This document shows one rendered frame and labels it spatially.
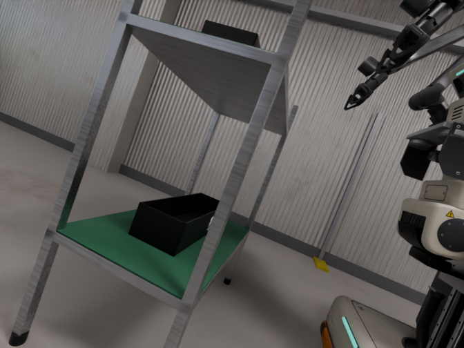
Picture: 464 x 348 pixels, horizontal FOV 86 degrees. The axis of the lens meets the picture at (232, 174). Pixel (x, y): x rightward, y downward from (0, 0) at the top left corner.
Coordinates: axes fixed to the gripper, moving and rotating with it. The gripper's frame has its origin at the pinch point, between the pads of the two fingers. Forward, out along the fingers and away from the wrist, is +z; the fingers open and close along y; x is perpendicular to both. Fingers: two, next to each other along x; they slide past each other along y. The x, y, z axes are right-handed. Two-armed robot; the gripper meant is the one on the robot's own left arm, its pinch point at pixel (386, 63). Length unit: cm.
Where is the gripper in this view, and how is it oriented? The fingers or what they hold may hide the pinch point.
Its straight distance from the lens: 90.8
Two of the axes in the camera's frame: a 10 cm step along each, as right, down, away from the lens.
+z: -7.1, 6.8, 1.5
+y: -2.1, 0.0, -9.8
